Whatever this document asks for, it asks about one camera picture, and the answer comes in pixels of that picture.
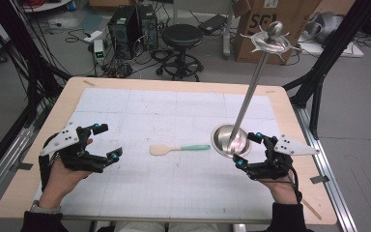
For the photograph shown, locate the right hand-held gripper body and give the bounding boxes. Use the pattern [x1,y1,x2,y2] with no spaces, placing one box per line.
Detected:
[246,133,321,181]

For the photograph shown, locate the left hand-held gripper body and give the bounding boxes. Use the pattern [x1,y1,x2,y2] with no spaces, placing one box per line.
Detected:
[39,122,109,174]

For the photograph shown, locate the metal utensil stand with hooks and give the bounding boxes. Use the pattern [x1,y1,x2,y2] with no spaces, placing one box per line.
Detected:
[210,20,303,160]

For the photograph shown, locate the wooden spatula with teal handle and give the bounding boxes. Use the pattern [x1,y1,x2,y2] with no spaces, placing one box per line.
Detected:
[149,143,212,157]

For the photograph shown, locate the person's right hand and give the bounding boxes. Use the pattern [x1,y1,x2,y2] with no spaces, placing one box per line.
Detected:
[258,175,300,205]

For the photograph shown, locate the person's left hand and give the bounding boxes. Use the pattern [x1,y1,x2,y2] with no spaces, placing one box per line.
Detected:
[38,157,94,210]

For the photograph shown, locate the thin wooden stick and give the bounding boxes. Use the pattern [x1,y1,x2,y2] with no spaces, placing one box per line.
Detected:
[301,198,323,222]

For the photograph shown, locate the white gridded mat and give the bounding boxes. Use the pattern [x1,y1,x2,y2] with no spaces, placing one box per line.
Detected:
[33,87,286,219]

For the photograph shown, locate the grey wristwatch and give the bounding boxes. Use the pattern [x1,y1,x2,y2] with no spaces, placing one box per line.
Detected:
[29,199,62,215]

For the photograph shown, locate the white device with green light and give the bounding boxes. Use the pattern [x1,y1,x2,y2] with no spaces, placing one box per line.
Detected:
[93,39,106,65]

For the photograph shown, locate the white power strip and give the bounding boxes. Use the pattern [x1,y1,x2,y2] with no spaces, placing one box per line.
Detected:
[83,30,104,44]

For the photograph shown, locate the black computer tower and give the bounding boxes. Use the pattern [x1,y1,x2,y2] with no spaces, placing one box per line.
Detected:
[137,3,159,51]
[107,6,143,61]

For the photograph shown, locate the brown cardboard box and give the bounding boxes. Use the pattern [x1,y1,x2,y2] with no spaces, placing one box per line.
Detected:
[233,0,324,66]

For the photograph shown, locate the black flat power adapter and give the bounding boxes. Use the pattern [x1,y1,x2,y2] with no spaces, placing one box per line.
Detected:
[198,14,228,36]

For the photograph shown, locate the black round stool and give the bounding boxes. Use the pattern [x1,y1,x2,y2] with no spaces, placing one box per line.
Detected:
[156,23,205,82]

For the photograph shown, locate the white flat board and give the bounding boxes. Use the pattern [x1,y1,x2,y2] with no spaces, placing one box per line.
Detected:
[298,33,365,59]

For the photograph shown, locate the grey rounded device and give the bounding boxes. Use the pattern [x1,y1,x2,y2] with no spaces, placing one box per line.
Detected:
[304,11,346,44]

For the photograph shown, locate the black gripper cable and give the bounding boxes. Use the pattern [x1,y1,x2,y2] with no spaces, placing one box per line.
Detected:
[287,165,303,205]

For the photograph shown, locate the black hand strap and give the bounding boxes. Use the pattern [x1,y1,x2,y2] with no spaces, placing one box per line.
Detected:
[38,154,52,191]

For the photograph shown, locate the aluminium rail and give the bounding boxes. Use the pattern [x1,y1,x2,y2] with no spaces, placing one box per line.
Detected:
[0,124,37,212]
[292,104,358,232]

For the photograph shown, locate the black metal frame stand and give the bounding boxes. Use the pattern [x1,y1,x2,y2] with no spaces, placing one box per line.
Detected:
[0,0,72,188]
[282,0,371,140]

